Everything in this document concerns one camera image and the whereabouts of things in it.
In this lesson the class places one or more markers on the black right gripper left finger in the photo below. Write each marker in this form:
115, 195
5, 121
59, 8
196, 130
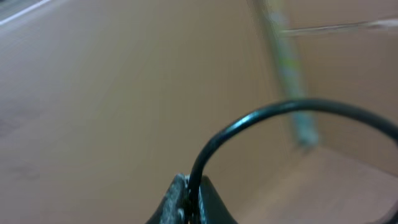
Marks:
171, 209

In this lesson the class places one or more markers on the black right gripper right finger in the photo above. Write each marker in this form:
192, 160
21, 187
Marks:
211, 209

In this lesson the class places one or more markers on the cardboard box wall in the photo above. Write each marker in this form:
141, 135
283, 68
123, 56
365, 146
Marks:
338, 50

